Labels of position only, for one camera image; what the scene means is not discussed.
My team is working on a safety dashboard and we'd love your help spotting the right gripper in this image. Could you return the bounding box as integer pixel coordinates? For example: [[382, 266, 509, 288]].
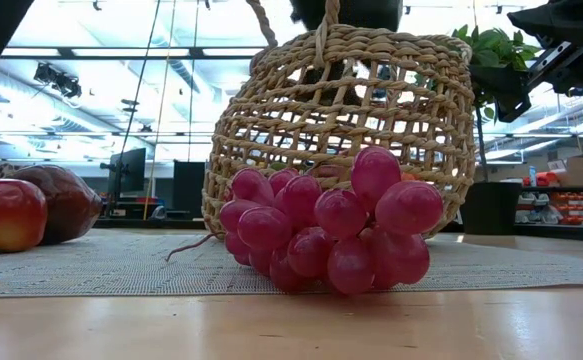
[[468, 0, 583, 124]]

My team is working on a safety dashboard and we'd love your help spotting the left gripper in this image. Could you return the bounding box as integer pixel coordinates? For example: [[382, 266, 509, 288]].
[[289, 0, 405, 32]]

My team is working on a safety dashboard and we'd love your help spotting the wicker basket with handles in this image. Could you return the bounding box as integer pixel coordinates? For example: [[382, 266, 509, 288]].
[[201, 0, 477, 241]]

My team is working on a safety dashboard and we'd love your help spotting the purple grape bunch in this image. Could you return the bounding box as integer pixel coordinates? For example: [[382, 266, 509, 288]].
[[164, 145, 445, 296]]

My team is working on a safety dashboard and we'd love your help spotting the dark red oval fruit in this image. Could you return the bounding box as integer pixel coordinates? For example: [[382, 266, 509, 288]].
[[9, 163, 104, 246]]

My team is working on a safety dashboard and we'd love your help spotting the red and yellow fruit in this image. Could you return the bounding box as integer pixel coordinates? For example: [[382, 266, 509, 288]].
[[0, 177, 49, 255]]

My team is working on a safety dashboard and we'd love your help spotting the potted green plant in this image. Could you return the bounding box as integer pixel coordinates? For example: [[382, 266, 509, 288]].
[[453, 23, 542, 236]]

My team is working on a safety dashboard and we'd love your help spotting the shelf with orange bins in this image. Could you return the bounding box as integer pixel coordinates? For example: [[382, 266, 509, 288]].
[[513, 185, 583, 241]]

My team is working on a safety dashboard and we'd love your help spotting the black box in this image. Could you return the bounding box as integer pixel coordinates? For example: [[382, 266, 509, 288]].
[[172, 159, 207, 220]]

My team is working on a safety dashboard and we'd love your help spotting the black computer monitor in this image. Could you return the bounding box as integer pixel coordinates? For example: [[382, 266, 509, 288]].
[[99, 147, 147, 201]]

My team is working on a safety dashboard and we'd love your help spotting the grey woven placemat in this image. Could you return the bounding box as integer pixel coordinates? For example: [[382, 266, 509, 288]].
[[0, 230, 583, 299]]

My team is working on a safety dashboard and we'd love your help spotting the ceiling mounted camera rig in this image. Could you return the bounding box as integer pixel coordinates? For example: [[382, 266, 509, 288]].
[[33, 62, 83, 100]]

